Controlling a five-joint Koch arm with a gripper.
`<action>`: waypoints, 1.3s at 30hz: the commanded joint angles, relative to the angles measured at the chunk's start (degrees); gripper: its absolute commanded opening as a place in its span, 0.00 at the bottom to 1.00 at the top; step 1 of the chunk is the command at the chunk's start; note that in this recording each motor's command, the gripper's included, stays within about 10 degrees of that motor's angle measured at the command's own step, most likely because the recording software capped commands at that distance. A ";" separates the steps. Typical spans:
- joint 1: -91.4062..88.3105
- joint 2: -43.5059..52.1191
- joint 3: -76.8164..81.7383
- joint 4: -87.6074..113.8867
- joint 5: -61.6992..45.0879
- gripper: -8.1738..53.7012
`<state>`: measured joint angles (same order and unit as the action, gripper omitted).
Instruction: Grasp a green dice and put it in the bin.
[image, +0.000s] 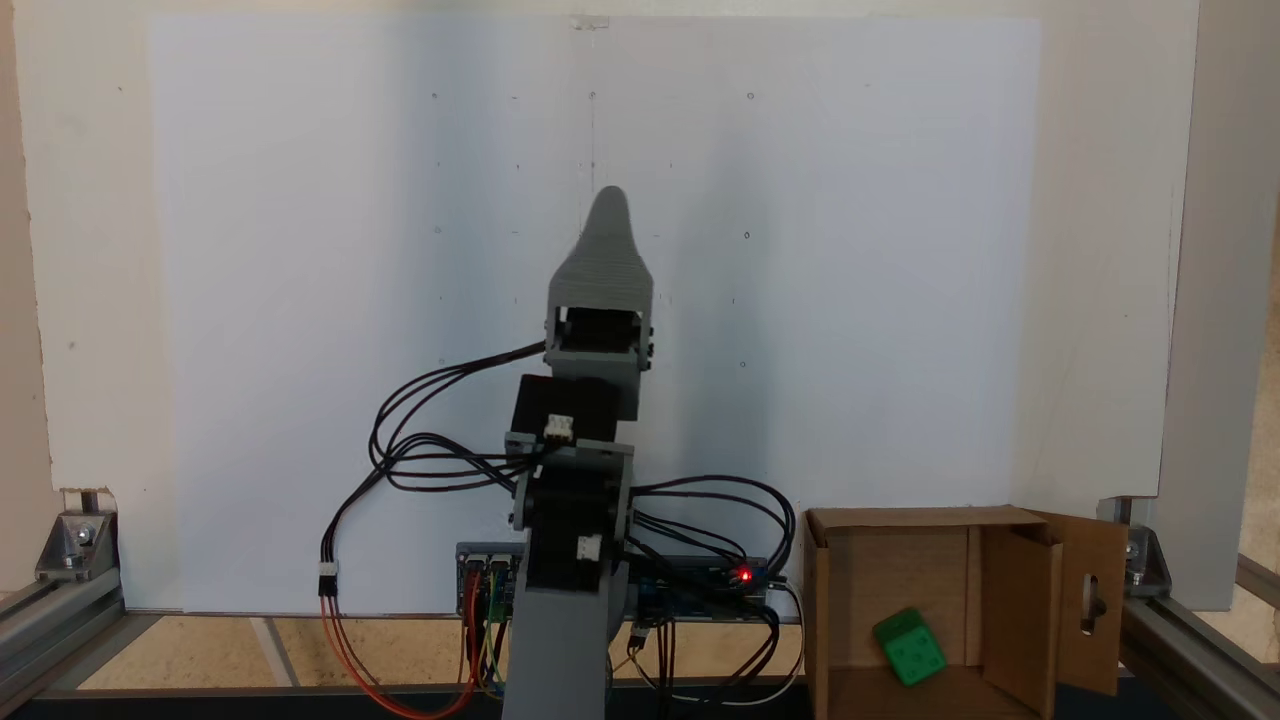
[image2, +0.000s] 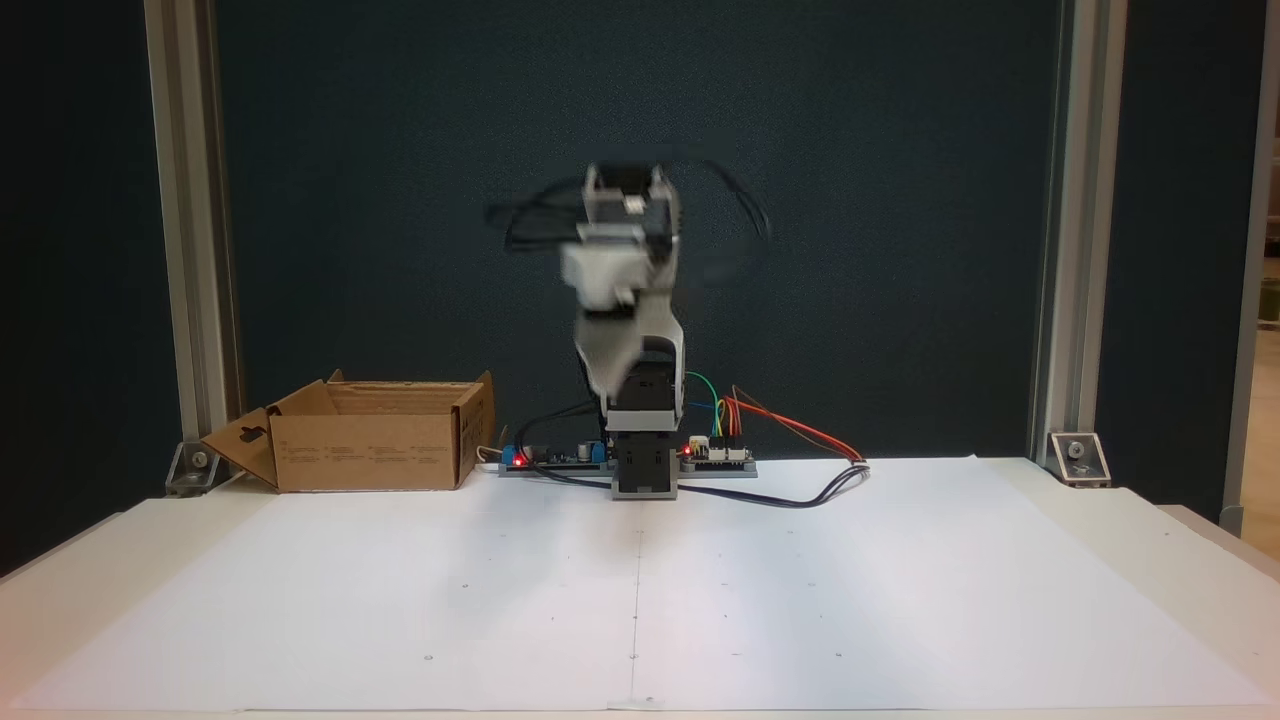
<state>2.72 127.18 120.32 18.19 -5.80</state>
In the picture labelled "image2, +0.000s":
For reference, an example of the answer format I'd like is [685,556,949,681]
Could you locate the brown cardboard box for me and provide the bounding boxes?
[200,369,497,494]

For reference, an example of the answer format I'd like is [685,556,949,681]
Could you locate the orange red wire bundle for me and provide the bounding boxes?
[728,386,867,465]

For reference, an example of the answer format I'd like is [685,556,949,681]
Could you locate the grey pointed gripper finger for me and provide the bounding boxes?
[574,308,647,402]

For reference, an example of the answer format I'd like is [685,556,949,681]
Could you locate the grey board mounting plate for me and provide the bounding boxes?
[497,461,759,480]

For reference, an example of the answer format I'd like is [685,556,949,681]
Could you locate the blue circuit board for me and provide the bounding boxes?
[500,438,613,469]

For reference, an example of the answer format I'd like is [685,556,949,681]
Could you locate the dark backdrop panel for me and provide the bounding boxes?
[214,0,1063,463]

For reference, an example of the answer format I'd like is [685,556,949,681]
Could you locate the aluminium corner bracket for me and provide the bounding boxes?
[1047,431,1112,489]
[164,439,223,498]

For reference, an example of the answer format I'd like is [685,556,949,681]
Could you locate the black servo cable loops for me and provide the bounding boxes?
[698,158,774,247]
[484,178,603,253]

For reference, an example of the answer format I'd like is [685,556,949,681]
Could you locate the black cable with white connector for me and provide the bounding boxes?
[678,462,873,510]

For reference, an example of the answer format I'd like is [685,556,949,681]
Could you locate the aluminium frame post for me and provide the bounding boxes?
[143,0,244,473]
[1028,0,1128,467]
[1220,0,1280,538]

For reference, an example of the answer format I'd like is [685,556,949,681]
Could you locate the black power cable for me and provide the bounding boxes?
[513,400,617,491]

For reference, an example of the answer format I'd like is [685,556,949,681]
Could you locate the coloured jumper wires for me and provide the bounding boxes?
[684,371,747,443]

